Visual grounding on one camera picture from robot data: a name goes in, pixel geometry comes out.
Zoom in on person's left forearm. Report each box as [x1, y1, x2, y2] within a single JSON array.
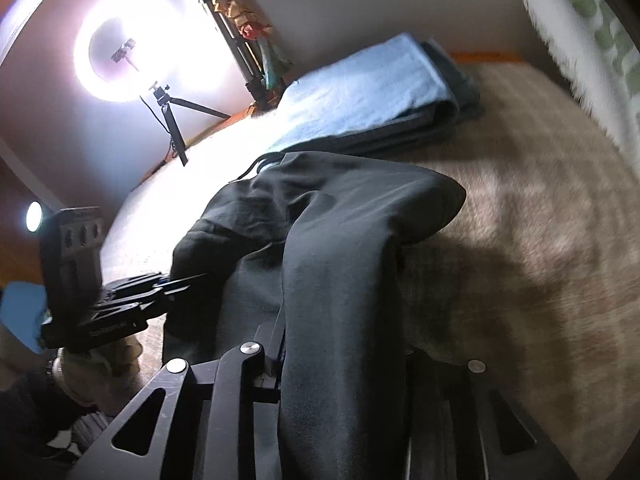
[[0, 322, 63, 406]]

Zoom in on black tripod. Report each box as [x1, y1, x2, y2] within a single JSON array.
[[140, 85, 232, 167]]

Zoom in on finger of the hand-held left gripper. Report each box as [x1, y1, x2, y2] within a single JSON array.
[[106, 271, 210, 297], [95, 294, 176, 320]]

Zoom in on person's striped pant leg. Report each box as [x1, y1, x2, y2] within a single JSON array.
[[30, 400, 117, 467]]

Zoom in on person's left hand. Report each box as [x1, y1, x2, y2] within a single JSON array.
[[53, 339, 144, 409]]

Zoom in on blue chair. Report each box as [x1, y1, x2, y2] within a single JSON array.
[[0, 280, 49, 357]]

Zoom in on white clip desk lamp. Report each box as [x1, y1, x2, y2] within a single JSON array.
[[25, 201, 46, 235]]

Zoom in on black folded stand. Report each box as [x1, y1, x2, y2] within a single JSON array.
[[200, 0, 282, 113]]

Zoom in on plaid bed blanket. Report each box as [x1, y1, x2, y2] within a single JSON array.
[[100, 60, 640, 480]]

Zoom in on white fluffy green-dotted blanket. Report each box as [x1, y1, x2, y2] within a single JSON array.
[[517, 0, 640, 162]]

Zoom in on folded blue towel stack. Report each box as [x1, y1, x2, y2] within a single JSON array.
[[264, 34, 462, 155]]

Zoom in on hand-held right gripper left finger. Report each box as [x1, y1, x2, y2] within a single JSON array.
[[65, 310, 290, 480]]

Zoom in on orange patterned cloth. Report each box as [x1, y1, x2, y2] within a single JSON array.
[[200, 0, 295, 92]]

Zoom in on black pants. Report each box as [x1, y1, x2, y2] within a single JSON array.
[[161, 150, 468, 480]]

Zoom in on ring light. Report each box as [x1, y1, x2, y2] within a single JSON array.
[[74, 0, 236, 107]]

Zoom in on phone holder clamp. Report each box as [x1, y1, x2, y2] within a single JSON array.
[[112, 37, 139, 70]]

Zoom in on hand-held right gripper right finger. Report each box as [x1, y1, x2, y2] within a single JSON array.
[[407, 355, 567, 480]]

